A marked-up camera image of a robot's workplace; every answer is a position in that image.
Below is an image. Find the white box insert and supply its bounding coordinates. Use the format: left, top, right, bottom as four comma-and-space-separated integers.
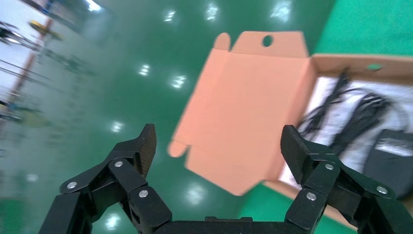
279, 77, 413, 195

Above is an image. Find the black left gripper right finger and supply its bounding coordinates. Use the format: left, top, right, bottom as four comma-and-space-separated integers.
280, 125, 413, 234

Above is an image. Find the black mouse cable bundle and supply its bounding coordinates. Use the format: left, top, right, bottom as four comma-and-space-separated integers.
329, 93, 396, 156

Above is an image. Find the black data cable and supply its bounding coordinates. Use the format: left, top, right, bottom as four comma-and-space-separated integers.
297, 68, 359, 140

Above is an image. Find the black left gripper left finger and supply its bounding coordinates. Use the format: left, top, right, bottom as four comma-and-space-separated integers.
38, 123, 173, 234

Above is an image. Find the brown cardboard box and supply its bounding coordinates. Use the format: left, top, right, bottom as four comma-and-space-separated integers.
167, 30, 413, 232

